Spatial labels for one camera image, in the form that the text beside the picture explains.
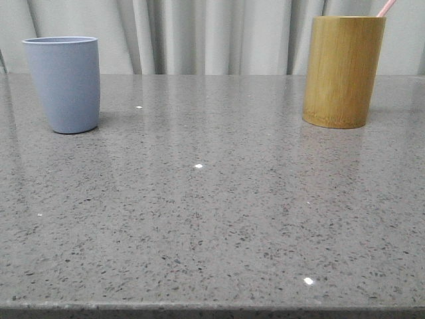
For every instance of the bamboo wooden cup holder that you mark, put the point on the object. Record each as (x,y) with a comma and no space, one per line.
(343,58)

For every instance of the pink chopstick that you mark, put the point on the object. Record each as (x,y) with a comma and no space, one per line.
(386,7)

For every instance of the blue plastic cup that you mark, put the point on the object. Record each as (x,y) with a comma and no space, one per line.
(66,74)

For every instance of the white pleated curtain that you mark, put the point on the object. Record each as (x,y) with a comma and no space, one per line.
(177,37)

